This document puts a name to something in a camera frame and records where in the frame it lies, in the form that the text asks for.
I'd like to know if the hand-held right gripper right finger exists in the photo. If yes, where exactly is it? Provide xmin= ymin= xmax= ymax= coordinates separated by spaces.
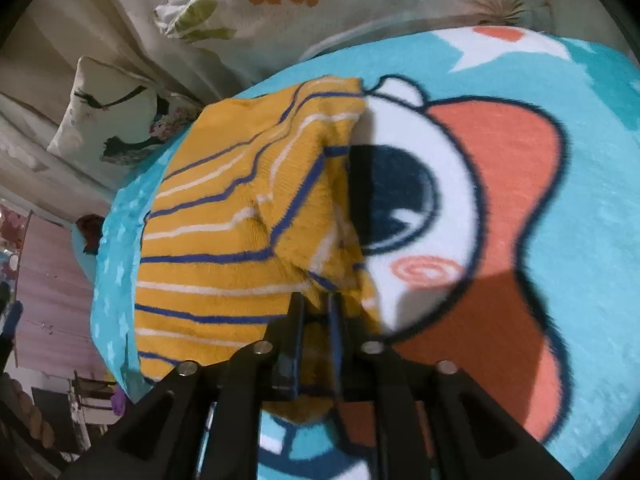
xmin=326 ymin=291 xmax=576 ymax=480

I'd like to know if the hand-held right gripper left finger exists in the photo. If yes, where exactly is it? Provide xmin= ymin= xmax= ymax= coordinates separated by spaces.
xmin=57 ymin=291 xmax=307 ymax=480

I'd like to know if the yellow striped sweater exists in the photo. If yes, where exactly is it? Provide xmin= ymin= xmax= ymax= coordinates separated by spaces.
xmin=134 ymin=76 xmax=381 ymax=423

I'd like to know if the dark wooden chair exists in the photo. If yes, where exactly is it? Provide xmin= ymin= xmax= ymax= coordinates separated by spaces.
xmin=70 ymin=370 xmax=118 ymax=413

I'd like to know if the teal cushion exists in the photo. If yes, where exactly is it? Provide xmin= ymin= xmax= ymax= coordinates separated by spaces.
xmin=70 ymin=222 xmax=106 ymax=281

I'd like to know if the dark red cloth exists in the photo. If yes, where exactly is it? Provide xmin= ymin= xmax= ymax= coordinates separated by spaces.
xmin=75 ymin=214 xmax=106 ymax=253

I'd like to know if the pink curtain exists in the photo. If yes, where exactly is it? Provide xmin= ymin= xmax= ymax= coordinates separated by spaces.
xmin=15 ymin=210 xmax=108 ymax=378

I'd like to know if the turquoise printed blanket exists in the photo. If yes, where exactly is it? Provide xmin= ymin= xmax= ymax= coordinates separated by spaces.
xmin=90 ymin=25 xmax=640 ymax=480

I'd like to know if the cream pillow with black figure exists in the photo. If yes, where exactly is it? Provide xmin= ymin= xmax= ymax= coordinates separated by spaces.
xmin=47 ymin=56 xmax=203 ymax=181

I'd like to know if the white leaf print pillow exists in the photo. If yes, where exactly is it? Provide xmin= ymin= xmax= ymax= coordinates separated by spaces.
xmin=154 ymin=0 xmax=556 ymax=78

